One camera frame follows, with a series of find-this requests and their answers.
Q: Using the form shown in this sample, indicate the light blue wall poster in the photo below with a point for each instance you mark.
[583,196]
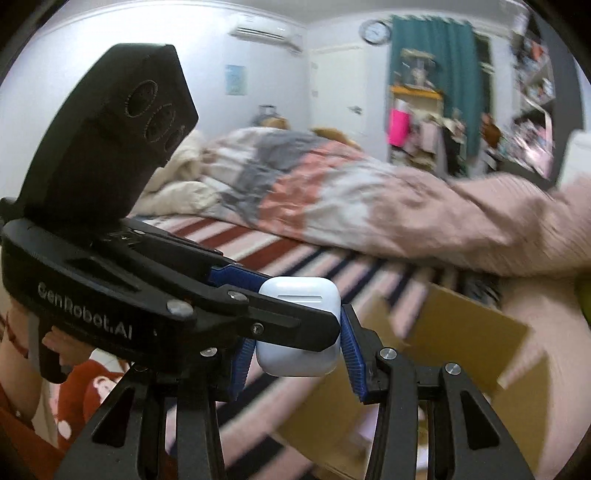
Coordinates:
[235,80]

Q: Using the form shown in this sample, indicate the brown stuffed animal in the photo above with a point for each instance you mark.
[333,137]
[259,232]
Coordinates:
[490,131]

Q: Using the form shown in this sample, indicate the person's left hand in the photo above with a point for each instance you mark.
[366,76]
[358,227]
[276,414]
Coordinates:
[69,344]

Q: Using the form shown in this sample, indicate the cream fleece blanket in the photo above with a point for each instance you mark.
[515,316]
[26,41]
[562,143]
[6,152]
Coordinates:
[180,194]

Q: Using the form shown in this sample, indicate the white air conditioner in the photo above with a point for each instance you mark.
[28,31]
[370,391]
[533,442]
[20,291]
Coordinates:
[263,34]

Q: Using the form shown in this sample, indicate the white earbuds case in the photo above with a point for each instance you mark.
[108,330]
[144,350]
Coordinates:
[300,360]

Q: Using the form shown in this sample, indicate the brown cardboard box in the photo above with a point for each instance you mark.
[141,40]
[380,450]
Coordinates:
[461,341]

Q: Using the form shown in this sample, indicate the round wall clock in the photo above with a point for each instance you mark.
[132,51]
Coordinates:
[376,31]

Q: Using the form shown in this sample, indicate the dark suitcase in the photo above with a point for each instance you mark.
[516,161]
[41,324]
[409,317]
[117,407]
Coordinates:
[267,115]

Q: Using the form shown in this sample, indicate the green cushion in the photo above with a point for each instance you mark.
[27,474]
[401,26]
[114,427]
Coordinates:
[584,300]

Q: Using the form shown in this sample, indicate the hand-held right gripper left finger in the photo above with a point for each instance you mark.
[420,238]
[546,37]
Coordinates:
[194,415]

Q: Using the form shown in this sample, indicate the white headboard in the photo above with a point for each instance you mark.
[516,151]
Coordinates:
[577,154]

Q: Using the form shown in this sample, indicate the glass display case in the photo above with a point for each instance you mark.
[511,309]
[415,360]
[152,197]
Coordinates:
[418,67]

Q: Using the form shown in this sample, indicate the pink grey patchwork quilt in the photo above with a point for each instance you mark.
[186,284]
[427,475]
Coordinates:
[351,194]

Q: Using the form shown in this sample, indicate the yellow topped shelf rack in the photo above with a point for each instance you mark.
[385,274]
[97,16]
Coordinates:
[415,92]

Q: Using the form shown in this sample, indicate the pink red navy striped blanket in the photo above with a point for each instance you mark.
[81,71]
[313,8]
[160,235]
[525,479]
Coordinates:
[295,263]

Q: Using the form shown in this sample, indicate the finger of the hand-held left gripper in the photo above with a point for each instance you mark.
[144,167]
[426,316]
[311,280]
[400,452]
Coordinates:
[286,323]
[240,276]

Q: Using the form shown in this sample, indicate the teal curtain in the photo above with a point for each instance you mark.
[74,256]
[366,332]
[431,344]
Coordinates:
[457,69]

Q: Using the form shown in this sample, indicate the pink pillow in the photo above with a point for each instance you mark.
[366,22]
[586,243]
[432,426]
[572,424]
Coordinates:
[554,369]

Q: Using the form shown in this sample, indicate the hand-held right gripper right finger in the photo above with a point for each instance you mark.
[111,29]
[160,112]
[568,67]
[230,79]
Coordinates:
[353,360]

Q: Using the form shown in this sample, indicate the brown plush toy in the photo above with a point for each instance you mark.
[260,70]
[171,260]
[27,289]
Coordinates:
[334,136]
[276,123]

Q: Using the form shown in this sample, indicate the dark chair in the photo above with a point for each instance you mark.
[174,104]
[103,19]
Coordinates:
[455,147]

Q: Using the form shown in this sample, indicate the white door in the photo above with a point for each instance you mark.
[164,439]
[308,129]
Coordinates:
[341,101]

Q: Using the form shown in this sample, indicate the bright pink bag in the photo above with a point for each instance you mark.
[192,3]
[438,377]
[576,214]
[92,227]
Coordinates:
[399,127]

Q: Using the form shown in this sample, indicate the black bookshelf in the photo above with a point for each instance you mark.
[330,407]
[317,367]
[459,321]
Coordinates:
[561,55]

